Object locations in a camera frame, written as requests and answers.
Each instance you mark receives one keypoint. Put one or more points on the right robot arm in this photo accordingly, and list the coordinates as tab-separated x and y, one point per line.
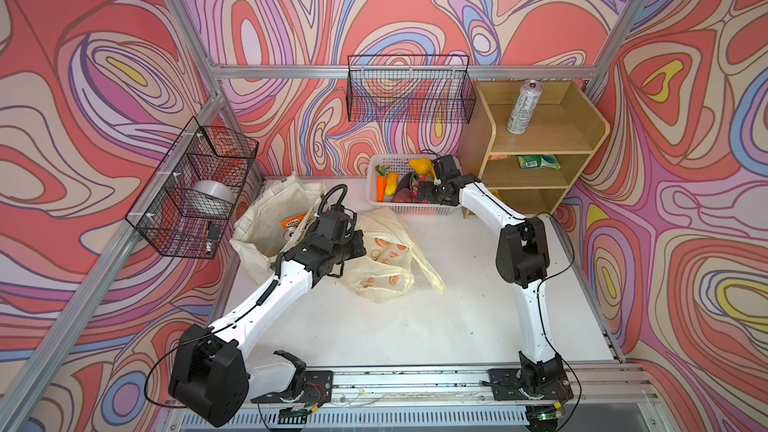
522	259

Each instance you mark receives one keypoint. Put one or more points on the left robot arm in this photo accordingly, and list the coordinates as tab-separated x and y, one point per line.
210	375

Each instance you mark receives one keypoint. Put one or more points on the toy carrot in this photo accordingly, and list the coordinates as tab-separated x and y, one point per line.
381	182

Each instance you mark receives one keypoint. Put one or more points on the toy dark red fruit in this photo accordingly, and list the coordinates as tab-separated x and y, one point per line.
404	195

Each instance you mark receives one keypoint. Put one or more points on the white perforated plastic basket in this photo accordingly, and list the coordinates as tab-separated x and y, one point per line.
400	163

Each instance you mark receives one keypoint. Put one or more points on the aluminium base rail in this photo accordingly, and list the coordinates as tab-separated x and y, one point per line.
609	396

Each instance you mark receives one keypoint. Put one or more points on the black wire basket back wall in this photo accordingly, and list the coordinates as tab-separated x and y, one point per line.
410	88

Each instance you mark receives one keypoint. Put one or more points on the wooden shelf unit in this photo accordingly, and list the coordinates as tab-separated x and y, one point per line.
565	124

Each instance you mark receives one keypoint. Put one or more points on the green snack packet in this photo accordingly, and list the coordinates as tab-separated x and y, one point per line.
536	162

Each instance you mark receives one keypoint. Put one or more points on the toy yellow corn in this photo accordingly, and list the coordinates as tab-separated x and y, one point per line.
392	180

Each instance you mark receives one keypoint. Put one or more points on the toy purple eggplant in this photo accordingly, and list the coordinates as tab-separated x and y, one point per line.
405	181

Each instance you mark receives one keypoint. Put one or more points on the silver drink can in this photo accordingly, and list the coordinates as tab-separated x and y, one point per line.
289	233
527	100

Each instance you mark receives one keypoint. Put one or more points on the orange Fox's candy bag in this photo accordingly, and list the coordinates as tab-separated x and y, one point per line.
292	222

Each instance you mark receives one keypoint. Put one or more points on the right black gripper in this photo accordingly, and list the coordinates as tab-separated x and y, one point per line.
448	202

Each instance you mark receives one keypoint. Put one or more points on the white tape roll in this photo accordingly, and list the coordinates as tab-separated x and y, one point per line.
211	198

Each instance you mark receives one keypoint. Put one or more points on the black wire basket wall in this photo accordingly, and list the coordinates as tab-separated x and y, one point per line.
410	88
185	212

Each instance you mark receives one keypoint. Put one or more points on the black wire basket left wall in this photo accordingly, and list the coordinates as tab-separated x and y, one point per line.
185	212

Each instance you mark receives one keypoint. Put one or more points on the cream plastic grocery bag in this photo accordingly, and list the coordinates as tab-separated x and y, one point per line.
385	271

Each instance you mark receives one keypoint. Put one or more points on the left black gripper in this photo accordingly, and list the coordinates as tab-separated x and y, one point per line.
357	241

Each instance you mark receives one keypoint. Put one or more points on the leaf print canvas tote bag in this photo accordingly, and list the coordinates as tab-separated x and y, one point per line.
258	235

